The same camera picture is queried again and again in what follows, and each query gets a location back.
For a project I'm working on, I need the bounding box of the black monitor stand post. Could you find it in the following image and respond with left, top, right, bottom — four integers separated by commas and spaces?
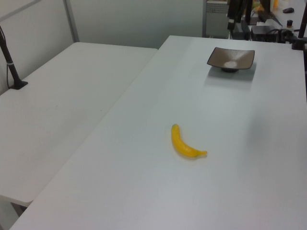
227, 0, 252, 31

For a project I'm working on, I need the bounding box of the yellow banana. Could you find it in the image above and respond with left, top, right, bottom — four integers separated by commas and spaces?
171, 123, 208, 158

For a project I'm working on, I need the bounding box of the white side table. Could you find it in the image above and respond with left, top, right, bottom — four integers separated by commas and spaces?
0, 42, 159, 208

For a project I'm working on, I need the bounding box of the black electronics box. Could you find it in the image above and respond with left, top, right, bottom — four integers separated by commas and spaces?
250, 25, 277, 42

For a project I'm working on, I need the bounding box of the perforated grey metal cabinet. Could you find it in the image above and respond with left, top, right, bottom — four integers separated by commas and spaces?
202, 0, 230, 38

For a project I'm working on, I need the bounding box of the brown square ceramic plate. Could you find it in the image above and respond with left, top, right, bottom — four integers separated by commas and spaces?
206, 46, 255, 73

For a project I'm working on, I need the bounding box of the grey partition frame post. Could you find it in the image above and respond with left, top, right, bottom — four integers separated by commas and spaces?
63, 0, 80, 44

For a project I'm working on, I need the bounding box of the black clamp stand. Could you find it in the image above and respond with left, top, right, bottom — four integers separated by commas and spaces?
291, 0, 307, 51

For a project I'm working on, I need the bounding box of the thin black stand cable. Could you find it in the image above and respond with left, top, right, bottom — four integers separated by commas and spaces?
5, 62, 11, 90

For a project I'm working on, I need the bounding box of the black camera stand pole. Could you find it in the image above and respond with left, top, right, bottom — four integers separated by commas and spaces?
0, 25, 29, 90

